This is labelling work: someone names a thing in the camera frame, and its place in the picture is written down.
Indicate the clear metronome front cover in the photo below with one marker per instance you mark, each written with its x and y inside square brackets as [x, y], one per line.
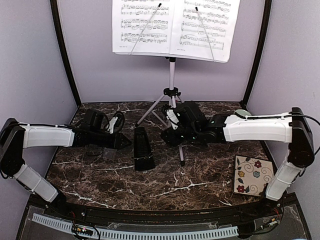
[108, 153]

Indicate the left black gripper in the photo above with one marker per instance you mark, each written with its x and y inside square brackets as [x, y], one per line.
[116, 142]

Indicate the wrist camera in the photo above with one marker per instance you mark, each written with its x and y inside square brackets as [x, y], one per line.
[116, 123]
[168, 111]

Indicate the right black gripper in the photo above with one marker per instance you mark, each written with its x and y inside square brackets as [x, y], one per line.
[168, 135]

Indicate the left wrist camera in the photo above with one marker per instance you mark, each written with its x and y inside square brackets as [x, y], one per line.
[116, 123]

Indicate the floral square coaster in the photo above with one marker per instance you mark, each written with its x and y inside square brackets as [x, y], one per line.
[251, 175]

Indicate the black corner post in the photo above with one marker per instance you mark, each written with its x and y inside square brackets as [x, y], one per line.
[258, 53]
[63, 52]

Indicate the pale green bowl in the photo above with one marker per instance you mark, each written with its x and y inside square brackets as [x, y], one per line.
[242, 112]

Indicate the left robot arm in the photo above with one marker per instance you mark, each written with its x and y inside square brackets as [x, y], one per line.
[15, 137]

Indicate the left black corner post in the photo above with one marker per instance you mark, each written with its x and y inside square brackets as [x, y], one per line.
[63, 52]

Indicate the sheet music page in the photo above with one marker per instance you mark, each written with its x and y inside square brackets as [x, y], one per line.
[142, 27]
[204, 29]

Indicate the right black corner post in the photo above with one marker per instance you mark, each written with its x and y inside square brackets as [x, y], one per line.
[258, 53]

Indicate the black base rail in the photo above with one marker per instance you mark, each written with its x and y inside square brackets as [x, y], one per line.
[91, 212]

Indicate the white music stand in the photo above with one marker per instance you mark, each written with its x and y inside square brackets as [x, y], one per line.
[172, 92]

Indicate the grey cable duct strip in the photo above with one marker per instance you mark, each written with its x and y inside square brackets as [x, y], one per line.
[125, 231]

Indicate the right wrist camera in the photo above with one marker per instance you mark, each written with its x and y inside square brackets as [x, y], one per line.
[168, 111]

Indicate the black metronome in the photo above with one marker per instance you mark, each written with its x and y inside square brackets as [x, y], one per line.
[142, 151]

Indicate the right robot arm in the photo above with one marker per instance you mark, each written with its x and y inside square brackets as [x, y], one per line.
[288, 127]

